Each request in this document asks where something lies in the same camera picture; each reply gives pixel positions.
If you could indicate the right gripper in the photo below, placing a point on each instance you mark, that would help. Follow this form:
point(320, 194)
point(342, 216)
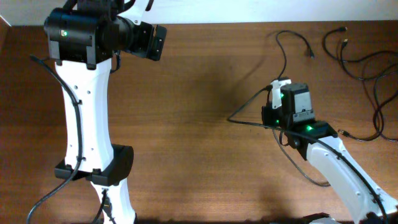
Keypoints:
point(266, 116)

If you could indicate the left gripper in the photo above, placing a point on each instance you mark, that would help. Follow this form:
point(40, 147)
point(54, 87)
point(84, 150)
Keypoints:
point(158, 43)

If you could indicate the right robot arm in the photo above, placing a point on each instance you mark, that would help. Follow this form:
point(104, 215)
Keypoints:
point(290, 110)

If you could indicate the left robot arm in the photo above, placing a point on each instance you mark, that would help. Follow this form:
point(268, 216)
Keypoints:
point(86, 39)

